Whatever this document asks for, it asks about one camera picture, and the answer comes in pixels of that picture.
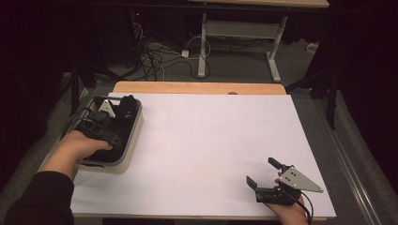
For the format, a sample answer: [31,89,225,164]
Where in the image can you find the small white floor box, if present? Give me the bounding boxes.
[305,41,319,54]

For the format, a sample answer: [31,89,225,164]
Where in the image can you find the white-legged background desk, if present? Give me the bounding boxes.
[187,0,330,83]

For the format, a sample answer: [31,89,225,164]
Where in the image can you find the right hand-held gripper black cable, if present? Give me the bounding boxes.
[293,190,315,225]

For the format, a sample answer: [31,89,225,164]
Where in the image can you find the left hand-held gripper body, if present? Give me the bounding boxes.
[74,98,125,152]

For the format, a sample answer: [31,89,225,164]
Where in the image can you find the navy knit sweater white stripes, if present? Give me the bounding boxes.
[84,94,141,164]

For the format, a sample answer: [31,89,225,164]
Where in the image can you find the black metal stand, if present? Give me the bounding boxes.
[283,69,342,131]
[64,59,109,117]

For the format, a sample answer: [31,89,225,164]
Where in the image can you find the person's left hand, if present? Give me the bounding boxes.
[57,130,114,167]

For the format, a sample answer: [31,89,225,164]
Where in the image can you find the person's right hand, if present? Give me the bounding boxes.
[264,199,310,225]

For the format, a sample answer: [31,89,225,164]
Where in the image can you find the beige plastic bin grey rim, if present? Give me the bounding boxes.
[59,95,145,175]

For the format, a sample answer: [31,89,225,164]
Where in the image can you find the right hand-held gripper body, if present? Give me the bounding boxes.
[254,166,324,206]

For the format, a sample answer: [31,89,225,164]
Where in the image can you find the tangle of floor cables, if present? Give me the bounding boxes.
[130,18,214,83]

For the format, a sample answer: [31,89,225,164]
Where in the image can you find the white table cover sheet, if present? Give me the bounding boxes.
[69,92,337,218]

